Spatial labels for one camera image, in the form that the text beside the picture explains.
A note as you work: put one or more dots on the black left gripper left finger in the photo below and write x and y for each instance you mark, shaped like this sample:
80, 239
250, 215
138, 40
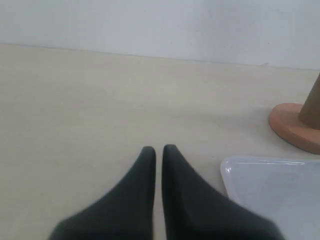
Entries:
124, 213

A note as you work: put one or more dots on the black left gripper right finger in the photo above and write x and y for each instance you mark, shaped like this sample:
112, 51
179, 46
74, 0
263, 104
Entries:
193, 210

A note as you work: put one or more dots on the brown cardboard tube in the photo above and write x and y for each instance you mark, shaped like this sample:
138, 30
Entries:
310, 112

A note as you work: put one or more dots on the wooden paper towel holder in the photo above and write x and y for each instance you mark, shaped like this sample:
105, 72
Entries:
285, 122

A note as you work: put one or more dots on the white plastic tray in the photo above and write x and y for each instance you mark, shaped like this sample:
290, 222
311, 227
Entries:
284, 190

